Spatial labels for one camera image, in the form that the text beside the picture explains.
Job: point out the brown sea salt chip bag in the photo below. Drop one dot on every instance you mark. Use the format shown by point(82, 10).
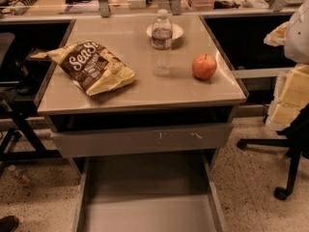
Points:
point(92, 67)

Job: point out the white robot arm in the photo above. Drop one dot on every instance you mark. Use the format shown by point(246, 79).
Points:
point(291, 92)

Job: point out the grey drawer cabinet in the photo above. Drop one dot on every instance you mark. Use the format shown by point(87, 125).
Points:
point(176, 99)

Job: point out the closed top drawer front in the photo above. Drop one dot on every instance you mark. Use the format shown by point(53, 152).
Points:
point(93, 143)

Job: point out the open middle drawer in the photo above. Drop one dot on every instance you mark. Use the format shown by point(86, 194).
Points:
point(160, 192)

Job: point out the red apple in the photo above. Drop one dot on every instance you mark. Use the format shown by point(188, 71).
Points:
point(204, 66)

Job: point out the clear plastic water bottle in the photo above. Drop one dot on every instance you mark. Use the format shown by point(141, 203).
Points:
point(161, 42)

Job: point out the plastic bottle on floor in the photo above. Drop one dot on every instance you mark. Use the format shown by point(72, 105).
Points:
point(20, 175)

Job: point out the black shoe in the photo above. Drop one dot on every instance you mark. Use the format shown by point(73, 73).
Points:
point(8, 224)

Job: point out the black desk frame left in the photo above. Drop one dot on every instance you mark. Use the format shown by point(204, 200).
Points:
point(23, 128)

